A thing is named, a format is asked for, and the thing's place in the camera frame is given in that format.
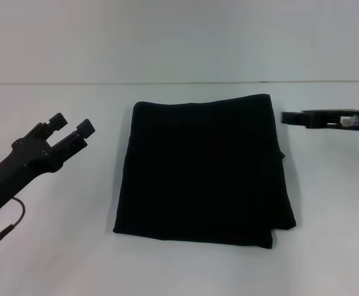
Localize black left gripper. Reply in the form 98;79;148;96
0;113;96;210

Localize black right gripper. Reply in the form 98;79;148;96
281;108;359;131

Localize black T-shirt with FREE print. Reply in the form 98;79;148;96
112;93;298;250

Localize black left cable, silver plug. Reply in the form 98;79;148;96
0;197;27;257

